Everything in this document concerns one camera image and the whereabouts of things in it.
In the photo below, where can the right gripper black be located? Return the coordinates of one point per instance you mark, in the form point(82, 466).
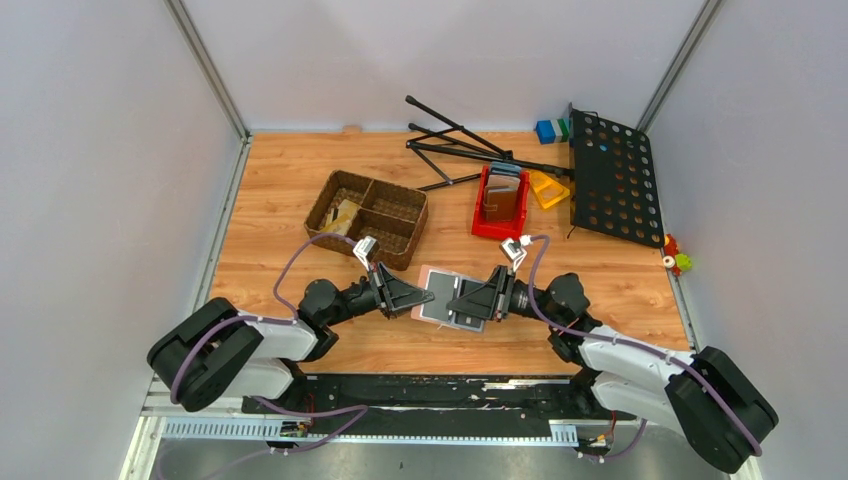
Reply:
point(481, 300)

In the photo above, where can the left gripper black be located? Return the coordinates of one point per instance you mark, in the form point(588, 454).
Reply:
point(392, 294)

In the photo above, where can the black credit card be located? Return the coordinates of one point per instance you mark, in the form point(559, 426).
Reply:
point(443, 286)

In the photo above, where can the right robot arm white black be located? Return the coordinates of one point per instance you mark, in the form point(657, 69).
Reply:
point(703, 396)

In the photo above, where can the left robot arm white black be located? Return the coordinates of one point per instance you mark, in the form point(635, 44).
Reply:
point(220, 351)

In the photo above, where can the cards in basket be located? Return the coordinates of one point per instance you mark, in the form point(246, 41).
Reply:
point(339, 219)

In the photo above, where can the red plastic bin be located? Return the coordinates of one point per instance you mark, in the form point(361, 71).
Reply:
point(501, 230)

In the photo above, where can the brown wicker divided basket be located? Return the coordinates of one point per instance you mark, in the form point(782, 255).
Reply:
point(393, 214)

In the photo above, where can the brown wallet in bin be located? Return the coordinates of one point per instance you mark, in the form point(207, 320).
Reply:
point(500, 197)

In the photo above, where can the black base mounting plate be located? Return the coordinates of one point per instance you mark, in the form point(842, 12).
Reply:
point(450, 405)

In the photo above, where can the yellow plastic triangle toy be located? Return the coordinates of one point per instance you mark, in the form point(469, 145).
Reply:
point(547, 191)

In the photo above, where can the black folding stand legs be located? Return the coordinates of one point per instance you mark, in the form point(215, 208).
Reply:
point(458, 141)

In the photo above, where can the black perforated music stand tray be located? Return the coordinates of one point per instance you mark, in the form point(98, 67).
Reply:
point(614, 187)

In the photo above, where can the blue green white blocks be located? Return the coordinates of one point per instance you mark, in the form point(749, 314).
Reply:
point(553, 130)

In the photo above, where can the red green toy pieces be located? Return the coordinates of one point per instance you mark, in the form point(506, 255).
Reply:
point(673, 258)

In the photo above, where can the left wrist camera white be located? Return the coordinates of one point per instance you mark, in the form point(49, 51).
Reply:
point(365, 251)

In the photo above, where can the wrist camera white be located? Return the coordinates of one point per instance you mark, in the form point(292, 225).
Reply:
point(365, 251)
point(515, 250)

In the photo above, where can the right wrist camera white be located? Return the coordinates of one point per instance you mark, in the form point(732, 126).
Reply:
point(515, 250)

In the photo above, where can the aluminium frame rail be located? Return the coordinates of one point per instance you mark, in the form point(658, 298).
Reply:
point(246, 419)

